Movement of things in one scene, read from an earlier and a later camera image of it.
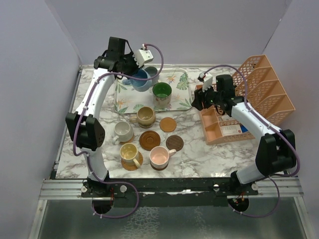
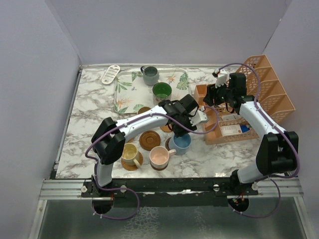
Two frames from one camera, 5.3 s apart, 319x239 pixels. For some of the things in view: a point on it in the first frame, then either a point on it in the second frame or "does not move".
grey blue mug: x=152 y=71 does not move
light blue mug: x=139 y=85 → x=181 y=144
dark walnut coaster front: x=159 y=169 does not move
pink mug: x=159 y=157 does not move
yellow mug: x=128 y=153 does not move
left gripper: x=130 y=56 → x=179 y=132
